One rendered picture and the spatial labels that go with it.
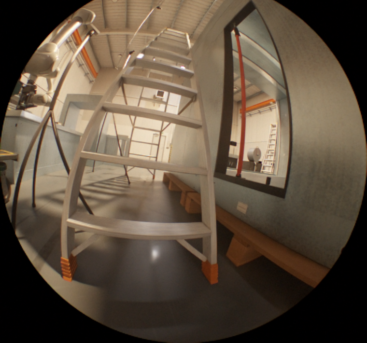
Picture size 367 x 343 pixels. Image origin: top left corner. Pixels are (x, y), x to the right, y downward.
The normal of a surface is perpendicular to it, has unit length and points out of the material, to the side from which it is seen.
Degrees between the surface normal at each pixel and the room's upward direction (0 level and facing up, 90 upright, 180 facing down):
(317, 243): 90
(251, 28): 180
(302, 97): 90
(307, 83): 90
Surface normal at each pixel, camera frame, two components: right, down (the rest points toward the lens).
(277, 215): -0.94, -0.15
